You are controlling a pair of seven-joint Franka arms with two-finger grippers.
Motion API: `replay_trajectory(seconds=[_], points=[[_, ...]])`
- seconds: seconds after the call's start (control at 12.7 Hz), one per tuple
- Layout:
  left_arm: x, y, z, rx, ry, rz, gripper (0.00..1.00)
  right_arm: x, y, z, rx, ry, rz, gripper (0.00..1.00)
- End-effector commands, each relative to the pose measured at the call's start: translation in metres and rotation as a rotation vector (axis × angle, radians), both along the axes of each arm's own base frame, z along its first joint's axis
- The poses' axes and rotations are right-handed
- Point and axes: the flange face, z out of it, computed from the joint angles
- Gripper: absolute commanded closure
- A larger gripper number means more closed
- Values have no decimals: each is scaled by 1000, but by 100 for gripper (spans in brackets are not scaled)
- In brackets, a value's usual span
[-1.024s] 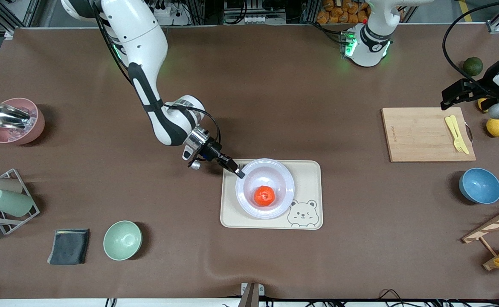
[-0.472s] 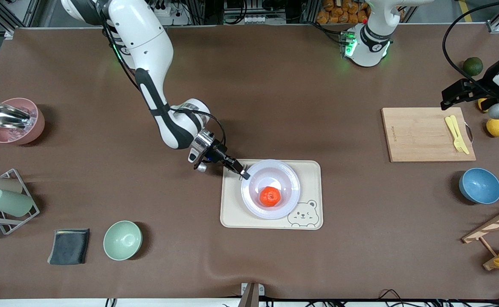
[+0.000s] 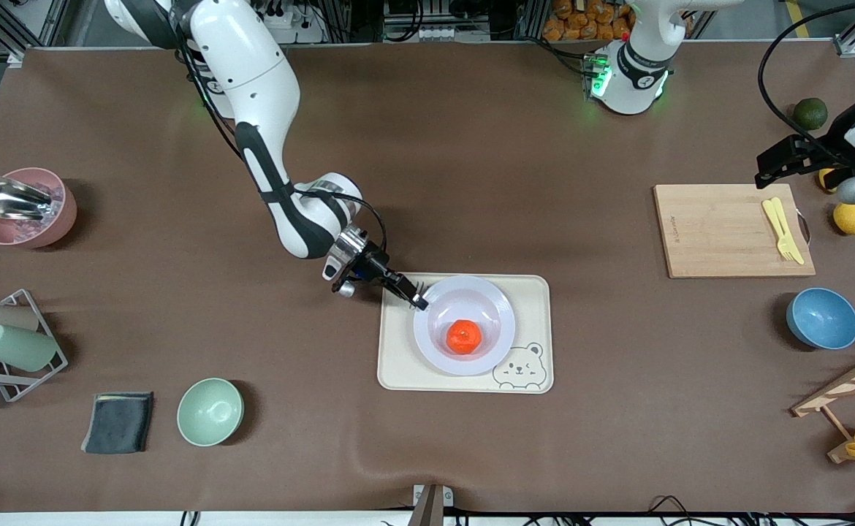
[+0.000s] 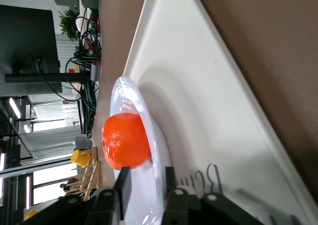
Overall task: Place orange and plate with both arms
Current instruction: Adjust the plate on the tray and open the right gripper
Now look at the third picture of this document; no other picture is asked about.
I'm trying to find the dark grey folded cloth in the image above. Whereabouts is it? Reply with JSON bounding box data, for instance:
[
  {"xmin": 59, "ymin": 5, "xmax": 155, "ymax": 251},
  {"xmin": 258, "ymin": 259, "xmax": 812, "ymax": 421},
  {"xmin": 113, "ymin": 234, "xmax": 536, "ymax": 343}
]
[{"xmin": 80, "ymin": 392, "xmax": 155, "ymax": 454}]

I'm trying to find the wooden cutting board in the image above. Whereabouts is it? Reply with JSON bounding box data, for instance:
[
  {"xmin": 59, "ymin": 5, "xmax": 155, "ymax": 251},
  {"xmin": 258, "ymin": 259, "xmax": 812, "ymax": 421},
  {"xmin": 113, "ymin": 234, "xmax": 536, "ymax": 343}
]
[{"xmin": 653, "ymin": 183, "xmax": 816, "ymax": 279}]

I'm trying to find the bag of orange fruits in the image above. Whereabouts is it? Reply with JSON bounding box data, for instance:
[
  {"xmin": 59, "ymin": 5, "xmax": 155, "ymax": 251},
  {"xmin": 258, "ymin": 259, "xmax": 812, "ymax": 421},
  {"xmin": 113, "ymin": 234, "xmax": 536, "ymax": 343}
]
[{"xmin": 542, "ymin": 0, "xmax": 637, "ymax": 42}]

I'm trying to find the wooden cup rack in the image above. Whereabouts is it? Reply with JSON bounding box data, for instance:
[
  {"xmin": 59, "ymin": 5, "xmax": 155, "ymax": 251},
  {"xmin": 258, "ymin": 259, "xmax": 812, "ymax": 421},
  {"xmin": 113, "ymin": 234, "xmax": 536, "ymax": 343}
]
[{"xmin": 791, "ymin": 343, "xmax": 855, "ymax": 465}]

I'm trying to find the mint green bowl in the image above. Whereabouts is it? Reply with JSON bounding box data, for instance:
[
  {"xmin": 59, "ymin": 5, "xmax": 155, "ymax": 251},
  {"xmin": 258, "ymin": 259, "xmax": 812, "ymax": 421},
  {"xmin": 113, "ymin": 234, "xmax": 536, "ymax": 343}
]
[{"xmin": 177, "ymin": 378, "xmax": 244, "ymax": 447}]

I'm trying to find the blue bowl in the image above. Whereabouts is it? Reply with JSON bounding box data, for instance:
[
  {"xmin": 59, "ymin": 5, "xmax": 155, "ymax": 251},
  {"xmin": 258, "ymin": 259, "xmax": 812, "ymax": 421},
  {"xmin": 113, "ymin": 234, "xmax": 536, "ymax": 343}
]
[{"xmin": 786, "ymin": 287, "xmax": 855, "ymax": 351}]

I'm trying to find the pink bowl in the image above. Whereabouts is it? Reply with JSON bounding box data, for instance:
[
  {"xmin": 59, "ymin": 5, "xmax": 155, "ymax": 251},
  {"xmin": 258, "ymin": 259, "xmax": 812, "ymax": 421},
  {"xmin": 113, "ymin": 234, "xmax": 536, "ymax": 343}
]
[{"xmin": 0, "ymin": 167, "xmax": 77, "ymax": 249}]

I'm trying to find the dark green round fruit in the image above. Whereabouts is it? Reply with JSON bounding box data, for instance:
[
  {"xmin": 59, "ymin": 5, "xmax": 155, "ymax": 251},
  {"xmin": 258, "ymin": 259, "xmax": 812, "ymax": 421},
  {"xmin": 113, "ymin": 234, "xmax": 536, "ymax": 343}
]
[{"xmin": 794, "ymin": 97, "xmax": 829, "ymax": 131}]

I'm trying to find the metal table bracket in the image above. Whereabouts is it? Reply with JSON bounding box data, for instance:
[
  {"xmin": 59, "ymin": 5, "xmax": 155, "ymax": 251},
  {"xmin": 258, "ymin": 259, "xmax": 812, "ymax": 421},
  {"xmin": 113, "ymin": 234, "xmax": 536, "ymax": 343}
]
[{"xmin": 413, "ymin": 484, "xmax": 454, "ymax": 526}]

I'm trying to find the cream bear print tray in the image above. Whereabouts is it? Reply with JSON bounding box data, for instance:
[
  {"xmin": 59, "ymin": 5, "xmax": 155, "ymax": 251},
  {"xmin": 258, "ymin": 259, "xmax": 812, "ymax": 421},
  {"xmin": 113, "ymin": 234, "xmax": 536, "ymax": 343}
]
[{"xmin": 377, "ymin": 273, "xmax": 554, "ymax": 395}]

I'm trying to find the black floor cable bundle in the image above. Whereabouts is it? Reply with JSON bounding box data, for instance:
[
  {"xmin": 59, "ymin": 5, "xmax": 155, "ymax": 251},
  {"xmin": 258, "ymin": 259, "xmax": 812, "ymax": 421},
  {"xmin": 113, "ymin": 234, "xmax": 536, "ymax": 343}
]
[{"xmin": 647, "ymin": 495, "xmax": 855, "ymax": 526}]

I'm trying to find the grey wire cup holder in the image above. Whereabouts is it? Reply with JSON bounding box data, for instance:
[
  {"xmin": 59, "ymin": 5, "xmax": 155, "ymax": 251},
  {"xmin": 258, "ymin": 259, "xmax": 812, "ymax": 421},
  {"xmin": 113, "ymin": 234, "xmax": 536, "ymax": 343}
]
[{"xmin": 0, "ymin": 289, "xmax": 69, "ymax": 403}]

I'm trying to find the lavender round plate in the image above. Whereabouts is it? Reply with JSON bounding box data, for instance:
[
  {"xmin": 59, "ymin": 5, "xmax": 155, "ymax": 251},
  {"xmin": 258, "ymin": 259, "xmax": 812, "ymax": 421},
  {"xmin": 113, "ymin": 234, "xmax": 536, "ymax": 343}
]
[{"xmin": 413, "ymin": 275, "xmax": 517, "ymax": 377}]

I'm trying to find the mint green cup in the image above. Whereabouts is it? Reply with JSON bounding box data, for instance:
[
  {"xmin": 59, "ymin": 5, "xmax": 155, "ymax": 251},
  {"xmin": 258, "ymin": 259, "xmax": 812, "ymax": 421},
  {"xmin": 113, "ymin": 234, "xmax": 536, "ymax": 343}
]
[{"xmin": 0, "ymin": 324, "xmax": 58, "ymax": 373}]

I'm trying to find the white power strip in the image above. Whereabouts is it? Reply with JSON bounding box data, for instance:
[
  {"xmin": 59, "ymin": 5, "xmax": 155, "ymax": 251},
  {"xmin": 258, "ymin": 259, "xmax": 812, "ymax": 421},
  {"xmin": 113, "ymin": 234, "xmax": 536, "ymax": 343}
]
[{"xmin": 263, "ymin": 6, "xmax": 324, "ymax": 43}]

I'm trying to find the shiny metal scoop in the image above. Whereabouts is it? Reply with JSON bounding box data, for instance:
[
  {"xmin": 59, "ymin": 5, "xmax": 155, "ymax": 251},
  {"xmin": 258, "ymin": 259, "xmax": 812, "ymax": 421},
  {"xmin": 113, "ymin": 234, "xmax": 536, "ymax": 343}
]
[{"xmin": 0, "ymin": 175, "xmax": 56, "ymax": 221}]

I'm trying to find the small white socket strip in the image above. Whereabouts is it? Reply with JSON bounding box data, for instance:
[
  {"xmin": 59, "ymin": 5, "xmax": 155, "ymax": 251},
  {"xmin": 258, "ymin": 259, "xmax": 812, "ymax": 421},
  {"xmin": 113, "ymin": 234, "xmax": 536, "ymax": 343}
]
[{"xmin": 396, "ymin": 24, "xmax": 459, "ymax": 42}]

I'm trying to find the orange fruit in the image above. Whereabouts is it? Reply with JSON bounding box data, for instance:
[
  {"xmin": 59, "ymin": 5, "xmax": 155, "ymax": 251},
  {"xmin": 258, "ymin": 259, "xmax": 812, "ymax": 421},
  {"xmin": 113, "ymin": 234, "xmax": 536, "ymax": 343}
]
[{"xmin": 446, "ymin": 319, "xmax": 482, "ymax": 356}]

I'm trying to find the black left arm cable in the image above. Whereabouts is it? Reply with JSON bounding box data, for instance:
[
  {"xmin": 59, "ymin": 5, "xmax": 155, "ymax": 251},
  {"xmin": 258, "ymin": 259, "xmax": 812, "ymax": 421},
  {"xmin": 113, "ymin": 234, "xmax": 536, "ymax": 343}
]
[{"xmin": 756, "ymin": 0, "xmax": 855, "ymax": 165}]

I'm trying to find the yellow plastic fork and knife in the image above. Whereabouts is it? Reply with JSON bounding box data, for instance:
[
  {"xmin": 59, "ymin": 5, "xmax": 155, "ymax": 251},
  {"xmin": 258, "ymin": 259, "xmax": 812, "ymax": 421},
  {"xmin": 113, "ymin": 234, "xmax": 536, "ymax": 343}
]
[{"xmin": 762, "ymin": 199, "xmax": 805, "ymax": 265}]

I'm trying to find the yellow plastic fork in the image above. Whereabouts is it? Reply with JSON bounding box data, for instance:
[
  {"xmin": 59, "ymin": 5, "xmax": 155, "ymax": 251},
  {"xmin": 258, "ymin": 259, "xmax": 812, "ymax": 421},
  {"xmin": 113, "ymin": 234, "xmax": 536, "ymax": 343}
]
[{"xmin": 772, "ymin": 197, "xmax": 798, "ymax": 264}]

